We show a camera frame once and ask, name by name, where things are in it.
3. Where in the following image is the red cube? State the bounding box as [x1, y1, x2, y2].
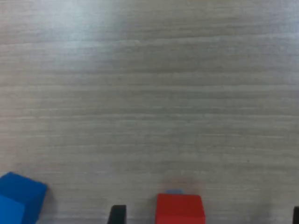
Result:
[155, 193, 206, 224]

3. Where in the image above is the blue cube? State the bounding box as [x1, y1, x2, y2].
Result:
[0, 172, 48, 224]

